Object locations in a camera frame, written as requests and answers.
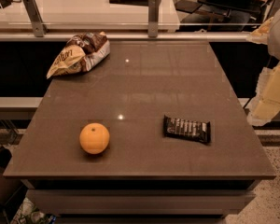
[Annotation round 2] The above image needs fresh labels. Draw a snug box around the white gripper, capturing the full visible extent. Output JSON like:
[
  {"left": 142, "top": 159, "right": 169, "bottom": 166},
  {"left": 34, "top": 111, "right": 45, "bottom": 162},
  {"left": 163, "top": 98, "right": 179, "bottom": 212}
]
[{"left": 246, "top": 8, "right": 280, "bottom": 126}]

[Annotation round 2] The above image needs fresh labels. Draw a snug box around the black rxbar chocolate wrapper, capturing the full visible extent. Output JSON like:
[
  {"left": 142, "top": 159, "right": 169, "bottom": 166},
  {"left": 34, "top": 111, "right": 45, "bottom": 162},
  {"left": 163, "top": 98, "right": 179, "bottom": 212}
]
[{"left": 163, "top": 116, "right": 211, "bottom": 144}]

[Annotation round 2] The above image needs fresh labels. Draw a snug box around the brown chip bag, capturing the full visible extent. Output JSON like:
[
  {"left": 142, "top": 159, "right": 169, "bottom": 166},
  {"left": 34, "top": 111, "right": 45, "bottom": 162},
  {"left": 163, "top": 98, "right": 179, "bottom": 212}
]
[{"left": 47, "top": 32, "right": 110, "bottom": 78}]

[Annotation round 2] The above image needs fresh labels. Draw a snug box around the seated person in background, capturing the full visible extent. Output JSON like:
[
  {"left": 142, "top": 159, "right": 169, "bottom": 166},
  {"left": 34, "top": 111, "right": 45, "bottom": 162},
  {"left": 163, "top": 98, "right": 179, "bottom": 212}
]
[{"left": 180, "top": 0, "right": 268, "bottom": 32}]

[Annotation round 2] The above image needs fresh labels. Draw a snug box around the orange fruit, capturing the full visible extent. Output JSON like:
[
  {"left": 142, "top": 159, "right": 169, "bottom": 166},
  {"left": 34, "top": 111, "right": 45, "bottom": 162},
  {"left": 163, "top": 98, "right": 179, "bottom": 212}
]
[{"left": 79, "top": 123, "right": 110, "bottom": 155}]

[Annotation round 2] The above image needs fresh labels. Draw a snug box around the crumpled packaging on floor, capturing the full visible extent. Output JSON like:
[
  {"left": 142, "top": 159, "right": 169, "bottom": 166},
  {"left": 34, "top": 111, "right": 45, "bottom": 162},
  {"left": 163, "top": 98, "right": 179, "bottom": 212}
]
[{"left": 10, "top": 198, "right": 56, "bottom": 224}]

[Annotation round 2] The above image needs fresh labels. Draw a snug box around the dark bin on floor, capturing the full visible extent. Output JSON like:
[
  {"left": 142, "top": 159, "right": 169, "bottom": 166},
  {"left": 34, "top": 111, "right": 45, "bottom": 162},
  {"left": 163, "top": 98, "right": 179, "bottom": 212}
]
[{"left": 0, "top": 146, "right": 21, "bottom": 204}]

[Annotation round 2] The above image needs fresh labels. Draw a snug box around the right metal rail bracket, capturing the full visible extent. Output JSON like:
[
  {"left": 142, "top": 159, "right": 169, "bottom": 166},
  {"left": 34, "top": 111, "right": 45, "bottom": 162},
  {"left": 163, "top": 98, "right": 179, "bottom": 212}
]
[{"left": 265, "top": 0, "right": 280, "bottom": 19}]

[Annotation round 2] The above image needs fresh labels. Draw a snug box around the metal rail bracket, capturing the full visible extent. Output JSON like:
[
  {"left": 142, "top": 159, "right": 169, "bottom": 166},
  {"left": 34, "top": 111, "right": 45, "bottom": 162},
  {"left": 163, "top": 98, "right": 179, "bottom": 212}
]
[
  {"left": 265, "top": 0, "right": 280, "bottom": 19},
  {"left": 22, "top": 0, "right": 47, "bottom": 37},
  {"left": 147, "top": 0, "right": 161, "bottom": 37}
]

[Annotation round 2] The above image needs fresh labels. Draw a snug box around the middle metal rail bracket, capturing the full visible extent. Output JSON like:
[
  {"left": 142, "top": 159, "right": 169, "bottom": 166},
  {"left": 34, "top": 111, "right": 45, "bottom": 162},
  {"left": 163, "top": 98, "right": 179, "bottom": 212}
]
[{"left": 147, "top": 0, "right": 161, "bottom": 37}]

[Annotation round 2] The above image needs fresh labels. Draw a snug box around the left metal rail bracket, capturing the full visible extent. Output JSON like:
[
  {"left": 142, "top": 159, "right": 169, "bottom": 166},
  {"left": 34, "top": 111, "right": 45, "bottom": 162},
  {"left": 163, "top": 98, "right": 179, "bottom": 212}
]
[{"left": 22, "top": 0, "right": 47, "bottom": 37}]

